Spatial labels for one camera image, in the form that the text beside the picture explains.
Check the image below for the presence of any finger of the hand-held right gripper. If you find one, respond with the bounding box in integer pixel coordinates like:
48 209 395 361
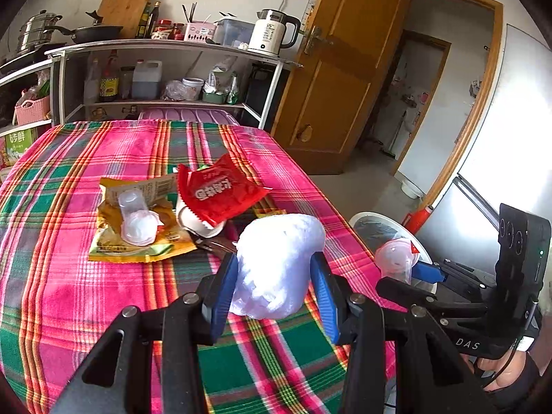
376 276 489 322
413 260 497 299

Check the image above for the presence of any green glass oil bottle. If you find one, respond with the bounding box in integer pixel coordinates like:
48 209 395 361
137 2 152 39

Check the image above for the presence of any clear plastic jelly cup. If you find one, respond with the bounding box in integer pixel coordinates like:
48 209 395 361
119 189 144 215
121 208 159 245

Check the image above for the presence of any silver refrigerator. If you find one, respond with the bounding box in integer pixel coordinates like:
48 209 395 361
414 23 552 268

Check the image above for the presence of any yellow snack packet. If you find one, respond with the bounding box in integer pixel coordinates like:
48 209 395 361
88 174 197 264

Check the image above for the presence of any dark glass sauce bottle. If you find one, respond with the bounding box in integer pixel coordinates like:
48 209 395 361
149 1 162 39

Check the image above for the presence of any pink utensil holder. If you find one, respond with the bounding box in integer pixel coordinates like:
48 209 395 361
184 21 217 43

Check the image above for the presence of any black frying pan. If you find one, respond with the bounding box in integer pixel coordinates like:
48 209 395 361
43 23 124 45

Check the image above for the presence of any black induction cooker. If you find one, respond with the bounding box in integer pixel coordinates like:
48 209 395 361
0 44 66 75

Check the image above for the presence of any pink plastic stool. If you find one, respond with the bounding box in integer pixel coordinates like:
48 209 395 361
138 108 240 127

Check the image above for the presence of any red snack packet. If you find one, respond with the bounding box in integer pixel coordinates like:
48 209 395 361
177 154 272 228

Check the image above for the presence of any white plastic jar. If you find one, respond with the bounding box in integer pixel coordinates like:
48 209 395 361
182 78 205 101

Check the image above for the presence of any pink clear plastic cup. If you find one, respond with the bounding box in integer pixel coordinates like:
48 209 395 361
374 238 420 284

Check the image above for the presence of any red bottle with white cap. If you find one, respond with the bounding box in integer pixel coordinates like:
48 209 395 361
403 206 433 234

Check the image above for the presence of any pink woven basket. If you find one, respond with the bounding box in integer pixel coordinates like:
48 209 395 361
14 95 53 126

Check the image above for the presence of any brass door handle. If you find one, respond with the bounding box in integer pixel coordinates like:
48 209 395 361
303 26 335 55

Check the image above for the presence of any clear plastic storage box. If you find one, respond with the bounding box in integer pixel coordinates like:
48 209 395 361
214 17 255 49

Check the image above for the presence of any wooden door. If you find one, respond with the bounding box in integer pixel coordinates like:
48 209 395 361
269 0 412 175

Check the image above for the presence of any black appliance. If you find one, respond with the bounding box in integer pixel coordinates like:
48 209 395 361
243 64 280 128

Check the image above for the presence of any person's right hand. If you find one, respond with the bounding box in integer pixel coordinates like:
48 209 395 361
473 351 541 394

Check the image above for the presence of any crumpled clear plastic bag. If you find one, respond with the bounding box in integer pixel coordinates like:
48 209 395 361
161 80 190 102

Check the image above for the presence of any wooden cutting board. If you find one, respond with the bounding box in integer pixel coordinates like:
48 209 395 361
97 0 159 39

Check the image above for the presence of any steel steamer pot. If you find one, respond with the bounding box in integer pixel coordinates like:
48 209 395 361
17 10 63 52

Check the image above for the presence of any white metal shelf unit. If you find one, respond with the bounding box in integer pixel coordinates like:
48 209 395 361
45 38 303 129

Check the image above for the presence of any green printed carton box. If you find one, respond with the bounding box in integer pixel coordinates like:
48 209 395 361
0 128 39 170

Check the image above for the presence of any mop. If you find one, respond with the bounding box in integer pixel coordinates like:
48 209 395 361
381 110 409 159

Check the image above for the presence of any white plastic bag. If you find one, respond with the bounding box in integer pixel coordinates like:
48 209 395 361
228 213 326 321

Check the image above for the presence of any small white side shelf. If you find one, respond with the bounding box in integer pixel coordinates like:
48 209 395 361
0 57 55 139

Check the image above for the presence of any dark glass jar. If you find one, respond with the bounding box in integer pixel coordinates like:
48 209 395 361
119 66 135 100

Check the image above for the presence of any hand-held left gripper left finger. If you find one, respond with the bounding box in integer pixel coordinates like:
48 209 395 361
49 252 240 414

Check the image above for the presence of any red capped sauce bottle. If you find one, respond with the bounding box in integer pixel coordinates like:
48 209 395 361
99 49 120 102

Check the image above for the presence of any dark brown wrapper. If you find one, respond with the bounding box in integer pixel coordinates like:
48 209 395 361
190 220 242 262

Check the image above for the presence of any white paper cup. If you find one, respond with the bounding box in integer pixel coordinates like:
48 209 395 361
175 194 227 238

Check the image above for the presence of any clear plastic bottle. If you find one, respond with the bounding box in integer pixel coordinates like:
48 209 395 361
84 58 102 102

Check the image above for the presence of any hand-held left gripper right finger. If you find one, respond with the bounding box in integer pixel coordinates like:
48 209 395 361
310 251 496 414

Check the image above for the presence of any green bowl with bags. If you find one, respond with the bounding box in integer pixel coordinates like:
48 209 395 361
203 67 240 105

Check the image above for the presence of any white oil jug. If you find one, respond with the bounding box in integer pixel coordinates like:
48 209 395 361
131 60 163 100

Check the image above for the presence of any white electric kettle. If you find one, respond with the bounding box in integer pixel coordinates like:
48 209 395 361
248 9 301 58

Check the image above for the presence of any pink green plaid tablecloth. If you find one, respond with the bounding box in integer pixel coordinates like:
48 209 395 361
0 120 402 414

